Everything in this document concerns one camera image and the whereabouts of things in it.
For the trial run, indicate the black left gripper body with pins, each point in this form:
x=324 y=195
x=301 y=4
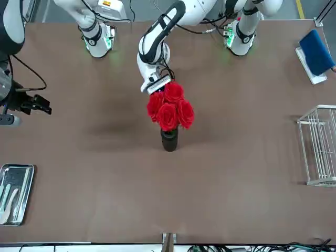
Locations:
x=159 y=91

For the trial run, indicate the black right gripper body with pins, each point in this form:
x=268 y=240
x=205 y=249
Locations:
x=18 y=98

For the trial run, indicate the red flower bunch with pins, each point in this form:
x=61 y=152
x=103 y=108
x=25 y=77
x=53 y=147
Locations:
x=168 y=115

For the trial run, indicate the black vase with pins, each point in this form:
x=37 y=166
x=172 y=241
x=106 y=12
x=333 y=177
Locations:
x=169 y=143

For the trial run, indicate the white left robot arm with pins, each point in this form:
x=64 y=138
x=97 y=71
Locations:
x=241 y=48

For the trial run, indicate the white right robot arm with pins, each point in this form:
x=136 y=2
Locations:
x=97 y=50

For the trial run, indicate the long pale utensil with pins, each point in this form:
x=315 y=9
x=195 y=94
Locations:
x=21 y=191

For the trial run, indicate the pale green spatula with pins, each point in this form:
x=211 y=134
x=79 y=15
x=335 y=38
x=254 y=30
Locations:
x=4 y=197

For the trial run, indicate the white control box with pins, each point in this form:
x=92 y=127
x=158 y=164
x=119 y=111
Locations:
x=111 y=8

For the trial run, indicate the shiny metal tray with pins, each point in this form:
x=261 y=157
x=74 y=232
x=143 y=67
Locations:
x=23 y=210

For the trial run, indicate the blue towel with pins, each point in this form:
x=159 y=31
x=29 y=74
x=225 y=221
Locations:
x=316 y=52

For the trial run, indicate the aluminium frame post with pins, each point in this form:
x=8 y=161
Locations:
x=321 y=18
x=169 y=242

